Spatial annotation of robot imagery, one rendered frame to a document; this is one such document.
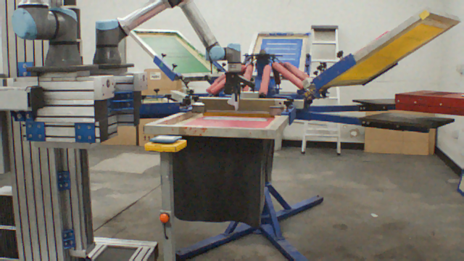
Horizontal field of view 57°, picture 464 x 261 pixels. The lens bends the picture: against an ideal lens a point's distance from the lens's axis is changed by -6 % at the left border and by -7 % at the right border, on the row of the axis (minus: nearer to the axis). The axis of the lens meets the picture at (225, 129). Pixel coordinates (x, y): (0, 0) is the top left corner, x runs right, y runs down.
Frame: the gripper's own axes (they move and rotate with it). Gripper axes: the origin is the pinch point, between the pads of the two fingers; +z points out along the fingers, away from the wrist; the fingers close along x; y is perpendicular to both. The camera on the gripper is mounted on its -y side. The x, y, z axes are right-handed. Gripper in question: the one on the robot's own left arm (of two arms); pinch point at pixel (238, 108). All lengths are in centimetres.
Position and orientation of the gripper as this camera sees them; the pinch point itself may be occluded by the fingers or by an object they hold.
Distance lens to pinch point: 248.6
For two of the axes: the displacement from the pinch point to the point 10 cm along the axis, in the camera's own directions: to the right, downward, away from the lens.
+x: -2.4, 1.5, -9.6
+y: -9.7, -0.3, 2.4
